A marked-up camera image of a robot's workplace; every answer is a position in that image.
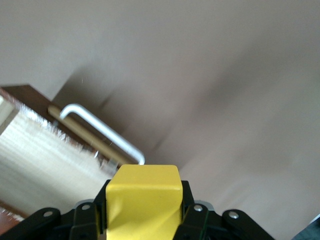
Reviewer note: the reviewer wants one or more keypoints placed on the yellow wooden block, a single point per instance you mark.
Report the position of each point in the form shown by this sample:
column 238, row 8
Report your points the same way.
column 142, row 200

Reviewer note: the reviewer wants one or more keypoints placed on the brown table cover sheet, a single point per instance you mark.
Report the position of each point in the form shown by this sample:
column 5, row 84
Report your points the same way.
column 200, row 75

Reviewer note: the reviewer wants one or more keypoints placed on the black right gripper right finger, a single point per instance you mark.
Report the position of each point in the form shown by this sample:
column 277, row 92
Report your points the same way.
column 200, row 225

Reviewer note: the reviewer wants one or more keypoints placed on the dark brown wooden cabinet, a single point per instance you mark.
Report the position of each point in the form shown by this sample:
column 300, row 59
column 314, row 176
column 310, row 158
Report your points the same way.
column 7, row 219

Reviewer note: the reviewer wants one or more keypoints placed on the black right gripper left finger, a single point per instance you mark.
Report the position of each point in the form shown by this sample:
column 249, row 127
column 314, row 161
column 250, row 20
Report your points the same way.
column 82, row 222

